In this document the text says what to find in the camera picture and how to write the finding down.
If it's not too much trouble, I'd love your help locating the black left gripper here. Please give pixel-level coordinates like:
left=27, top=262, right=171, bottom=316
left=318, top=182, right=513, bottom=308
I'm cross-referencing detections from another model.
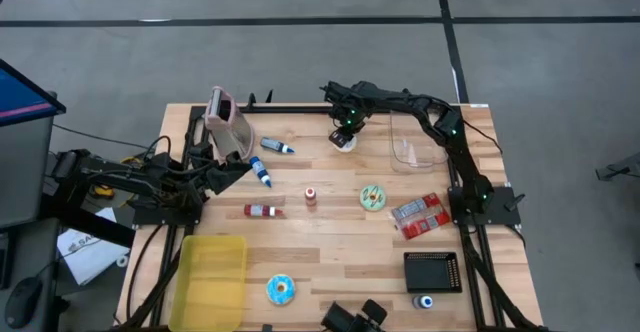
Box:
left=185, top=142, right=253, bottom=199

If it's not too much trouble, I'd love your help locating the clear plastic container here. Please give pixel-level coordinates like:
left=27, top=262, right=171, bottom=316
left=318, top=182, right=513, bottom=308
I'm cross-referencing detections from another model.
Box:
left=388, top=109, right=450, bottom=175

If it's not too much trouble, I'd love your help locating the thin black floor cable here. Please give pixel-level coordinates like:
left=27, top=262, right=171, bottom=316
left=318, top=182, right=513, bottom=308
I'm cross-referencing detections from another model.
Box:
left=52, top=123, right=151, bottom=152

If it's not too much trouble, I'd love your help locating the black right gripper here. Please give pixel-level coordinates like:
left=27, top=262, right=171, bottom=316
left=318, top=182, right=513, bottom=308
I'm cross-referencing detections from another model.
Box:
left=327, top=101, right=369, bottom=148

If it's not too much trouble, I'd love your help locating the white paper sheet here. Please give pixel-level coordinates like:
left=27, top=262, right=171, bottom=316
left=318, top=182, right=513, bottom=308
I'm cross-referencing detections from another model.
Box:
left=56, top=206, right=132, bottom=287

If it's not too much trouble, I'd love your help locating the white frosted toy donut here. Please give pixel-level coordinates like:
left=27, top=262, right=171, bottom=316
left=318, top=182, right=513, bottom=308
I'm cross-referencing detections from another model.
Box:
left=332, top=134, right=359, bottom=153

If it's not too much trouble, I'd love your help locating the black computer mouse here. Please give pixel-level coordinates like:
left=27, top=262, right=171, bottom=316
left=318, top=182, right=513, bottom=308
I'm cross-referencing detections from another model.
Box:
left=3, top=275, right=45, bottom=331

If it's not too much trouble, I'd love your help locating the red snack packet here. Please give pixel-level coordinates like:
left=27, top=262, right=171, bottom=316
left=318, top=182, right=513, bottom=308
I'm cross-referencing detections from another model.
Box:
left=390, top=192, right=452, bottom=241

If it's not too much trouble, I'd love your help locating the black stand leg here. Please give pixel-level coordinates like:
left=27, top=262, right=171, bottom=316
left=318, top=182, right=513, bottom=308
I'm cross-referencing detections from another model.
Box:
left=594, top=151, right=640, bottom=182

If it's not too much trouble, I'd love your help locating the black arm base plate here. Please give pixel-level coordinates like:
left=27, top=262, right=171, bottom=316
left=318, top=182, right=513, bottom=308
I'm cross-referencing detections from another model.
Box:
left=448, top=185, right=521, bottom=226
left=132, top=191, right=204, bottom=226

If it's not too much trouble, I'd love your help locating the yellow plastic bin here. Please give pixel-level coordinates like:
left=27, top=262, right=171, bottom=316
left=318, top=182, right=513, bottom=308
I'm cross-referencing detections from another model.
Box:
left=168, top=234, right=249, bottom=332

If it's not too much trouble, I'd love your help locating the grey desk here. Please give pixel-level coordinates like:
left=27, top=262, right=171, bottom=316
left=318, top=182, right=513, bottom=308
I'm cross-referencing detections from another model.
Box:
left=0, top=216, right=64, bottom=332

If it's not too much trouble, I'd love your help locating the black square tray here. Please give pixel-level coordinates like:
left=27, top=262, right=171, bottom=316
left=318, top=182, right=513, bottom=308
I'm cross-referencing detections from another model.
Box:
left=402, top=250, right=464, bottom=294

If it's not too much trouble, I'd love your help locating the blue frosted toy donut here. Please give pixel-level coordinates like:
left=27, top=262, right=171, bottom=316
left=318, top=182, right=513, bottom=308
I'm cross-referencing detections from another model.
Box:
left=265, top=273, right=297, bottom=307

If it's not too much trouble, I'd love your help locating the green frosted toy donut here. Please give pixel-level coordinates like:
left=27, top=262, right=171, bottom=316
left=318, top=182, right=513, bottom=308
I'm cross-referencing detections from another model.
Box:
left=359, top=184, right=387, bottom=212

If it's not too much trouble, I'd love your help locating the computer monitor blue screen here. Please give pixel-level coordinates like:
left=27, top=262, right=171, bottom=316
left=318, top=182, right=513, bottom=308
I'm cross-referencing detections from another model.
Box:
left=0, top=57, right=67, bottom=231

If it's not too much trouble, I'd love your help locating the metal box grater pink handle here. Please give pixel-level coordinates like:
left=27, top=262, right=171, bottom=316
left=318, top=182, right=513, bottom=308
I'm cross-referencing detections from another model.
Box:
left=203, top=85, right=256, bottom=164

